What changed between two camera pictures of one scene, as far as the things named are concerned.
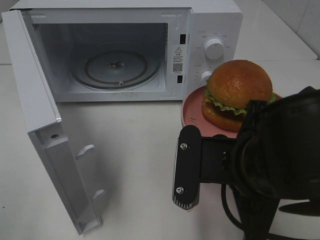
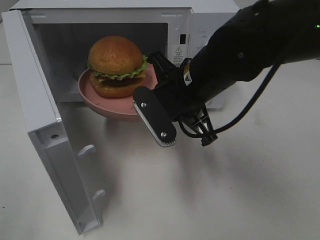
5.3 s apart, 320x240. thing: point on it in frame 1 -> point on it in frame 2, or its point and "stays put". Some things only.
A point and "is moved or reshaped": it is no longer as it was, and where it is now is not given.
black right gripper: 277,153 -> 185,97
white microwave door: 61,160 stays put
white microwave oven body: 132,50 stays put
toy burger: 231,85 -> 118,66
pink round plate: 192,114 is moved or reshaped
